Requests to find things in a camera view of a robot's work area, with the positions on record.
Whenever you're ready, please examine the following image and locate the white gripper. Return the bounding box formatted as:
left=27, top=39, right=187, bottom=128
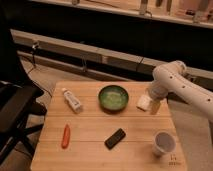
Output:
left=148, top=82, right=168, bottom=115

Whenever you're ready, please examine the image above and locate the white sponge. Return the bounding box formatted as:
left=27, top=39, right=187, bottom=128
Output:
left=137, top=95, right=152, bottom=111

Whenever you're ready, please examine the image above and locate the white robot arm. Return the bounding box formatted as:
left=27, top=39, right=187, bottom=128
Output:
left=148, top=61, right=213, bottom=122

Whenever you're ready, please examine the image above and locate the green bowl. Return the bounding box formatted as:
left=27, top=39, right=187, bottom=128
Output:
left=98, top=85, right=129, bottom=111

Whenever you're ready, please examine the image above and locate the black rectangular block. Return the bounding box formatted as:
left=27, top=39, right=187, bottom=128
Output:
left=104, top=128, right=126, bottom=150

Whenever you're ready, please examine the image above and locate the wooden table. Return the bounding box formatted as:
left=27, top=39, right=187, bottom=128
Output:
left=31, top=81, right=187, bottom=171

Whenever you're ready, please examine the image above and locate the white tube bottle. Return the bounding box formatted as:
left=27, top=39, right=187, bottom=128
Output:
left=62, top=88, right=82, bottom=113

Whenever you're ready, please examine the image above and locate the orange carrot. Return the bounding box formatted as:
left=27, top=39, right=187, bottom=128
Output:
left=61, top=124, right=70, bottom=149

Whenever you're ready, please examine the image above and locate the black office chair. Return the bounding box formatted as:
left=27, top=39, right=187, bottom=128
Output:
left=0, top=83, right=47, bottom=165

